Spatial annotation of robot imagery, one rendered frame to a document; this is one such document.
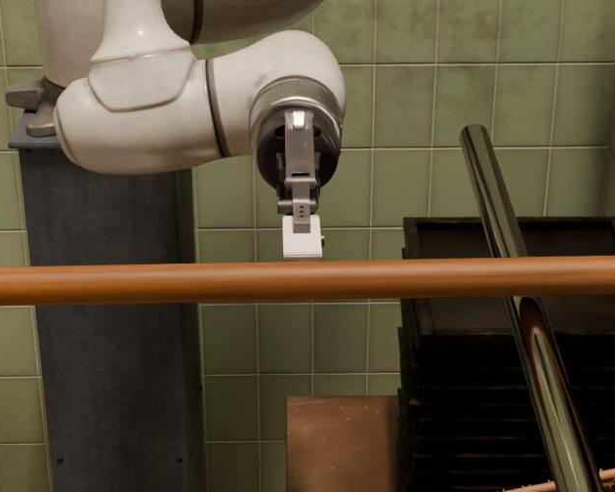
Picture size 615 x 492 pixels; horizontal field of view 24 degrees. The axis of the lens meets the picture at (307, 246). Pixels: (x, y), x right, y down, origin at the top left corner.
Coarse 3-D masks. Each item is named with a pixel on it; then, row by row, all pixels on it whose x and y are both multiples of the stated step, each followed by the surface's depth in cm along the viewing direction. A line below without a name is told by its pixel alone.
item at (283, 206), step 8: (280, 160) 125; (280, 168) 123; (280, 176) 124; (296, 176) 122; (288, 192) 119; (312, 192) 119; (280, 200) 117; (288, 200) 117; (312, 200) 117; (280, 208) 117; (288, 208) 117; (312, 208) 117
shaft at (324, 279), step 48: (0, 288) 108; (48, 288) 108; (96, 288) 108; (144, 288) 108; (192, 288) 108; (240, 288) 108; (288, 288) 109; (336, 288) 109; (384, 288) 109; (432, 288) 109; (480, 288) 109; (528, 288) 109; (576, 288) 109
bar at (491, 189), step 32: (480, 128) 140; (480, 160) 134; (480, 192) 129; (512, 224) 122; (512, 256) 117; (512, 320) 110; (544, 320) 108; (544, 352) 104; (544, 384) 101; (544, 416) 98; (576, 416) 97; (576, 448) 94; (576, 480) 91
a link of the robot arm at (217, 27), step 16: (208, 0) 181; (224, 0) 181; (240, 0) 182; (256, 0) 183; (272, 0) 184; (288, 0) 186; (304, 0) 187; (320, 0) 191; (208, 16) 182; (224, 16) 183; (240, 16) 184; (256, 16) 185; (272, 16) 186; (288, 16) 188; (304, 16) 191; (208, 32) 184; (224, 32) 185; (240, 32) 187; (256, 32) 189
